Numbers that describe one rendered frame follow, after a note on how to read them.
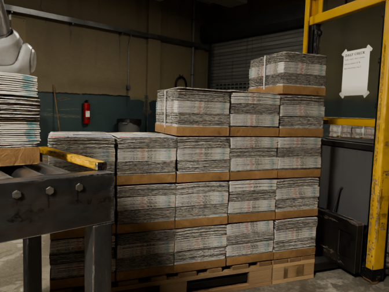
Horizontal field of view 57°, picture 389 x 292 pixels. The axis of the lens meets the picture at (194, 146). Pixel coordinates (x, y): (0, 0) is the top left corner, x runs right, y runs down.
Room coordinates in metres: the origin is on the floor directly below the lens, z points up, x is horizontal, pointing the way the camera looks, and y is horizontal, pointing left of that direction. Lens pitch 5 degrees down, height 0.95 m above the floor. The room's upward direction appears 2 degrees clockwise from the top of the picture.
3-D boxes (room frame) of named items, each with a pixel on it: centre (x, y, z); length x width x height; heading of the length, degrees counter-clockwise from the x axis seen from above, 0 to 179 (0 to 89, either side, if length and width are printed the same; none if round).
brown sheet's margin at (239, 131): (2.06, -0.25, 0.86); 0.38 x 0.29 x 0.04; 21
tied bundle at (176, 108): (1.96, 0.03, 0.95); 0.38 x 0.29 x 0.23; 22
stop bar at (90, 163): (1.04, 0.37, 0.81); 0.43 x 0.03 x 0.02; 42
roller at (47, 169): (1.00, 0.44, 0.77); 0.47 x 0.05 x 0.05; 42
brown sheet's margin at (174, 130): (1.96, 0.03, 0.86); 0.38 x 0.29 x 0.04; 22
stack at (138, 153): (1.91, 0.15, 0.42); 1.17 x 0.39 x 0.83; 111
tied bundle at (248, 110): (2.06, -0.25, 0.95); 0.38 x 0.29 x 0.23; 21
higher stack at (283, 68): (2.17, -0.53, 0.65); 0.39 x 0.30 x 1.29; 21
